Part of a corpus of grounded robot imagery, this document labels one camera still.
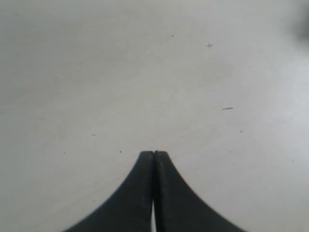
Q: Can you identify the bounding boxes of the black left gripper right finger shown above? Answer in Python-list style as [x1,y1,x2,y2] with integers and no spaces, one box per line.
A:
[153,151,243,232]

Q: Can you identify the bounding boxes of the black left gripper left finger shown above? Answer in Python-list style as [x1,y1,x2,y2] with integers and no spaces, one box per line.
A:
[66,151,154,232]

